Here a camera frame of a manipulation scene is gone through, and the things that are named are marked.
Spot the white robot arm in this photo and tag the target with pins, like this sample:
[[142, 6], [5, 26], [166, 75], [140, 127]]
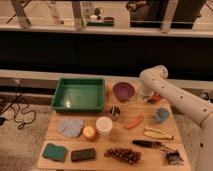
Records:
[[197, 109]]

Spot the purple bowl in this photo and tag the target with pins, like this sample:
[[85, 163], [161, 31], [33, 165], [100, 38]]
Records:
[[123, 91]]

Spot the red bowl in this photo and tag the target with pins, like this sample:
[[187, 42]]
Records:
[[155, 98]]

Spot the small metal cup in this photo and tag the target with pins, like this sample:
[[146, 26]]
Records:
[[114, 112]]

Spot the green plastic tray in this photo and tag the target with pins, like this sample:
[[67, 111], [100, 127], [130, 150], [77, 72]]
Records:
[[79, 95]]

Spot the white cylindrical container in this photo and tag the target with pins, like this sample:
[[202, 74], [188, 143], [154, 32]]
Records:
[[104, 125]]

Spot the orange carrot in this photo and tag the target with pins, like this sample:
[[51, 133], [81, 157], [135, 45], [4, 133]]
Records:
[[134, 123]]

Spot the apple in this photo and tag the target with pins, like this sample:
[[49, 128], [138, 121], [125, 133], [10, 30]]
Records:
[[90, 133]]

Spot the blue-grey cloth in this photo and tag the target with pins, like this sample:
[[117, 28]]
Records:
[[71, 127]]

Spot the blue cup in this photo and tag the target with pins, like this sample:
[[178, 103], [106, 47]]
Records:
[[162, 115]]

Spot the yellow banana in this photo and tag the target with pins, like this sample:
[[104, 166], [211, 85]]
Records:
[[156, 133]]

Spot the bunch of dark grapes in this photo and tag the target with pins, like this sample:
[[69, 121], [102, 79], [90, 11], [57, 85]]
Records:
[[126, 155]]

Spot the black rectangular block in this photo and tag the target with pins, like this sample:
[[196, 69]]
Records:
[[81, 155]]

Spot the green sponge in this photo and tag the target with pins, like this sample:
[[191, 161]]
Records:
[[54, 152]]

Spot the small black metal clip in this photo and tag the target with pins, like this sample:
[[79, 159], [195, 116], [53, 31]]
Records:
[[174, 158]]

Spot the black handled tool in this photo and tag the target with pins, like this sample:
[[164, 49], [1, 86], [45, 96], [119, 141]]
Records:
[[152, 144]]

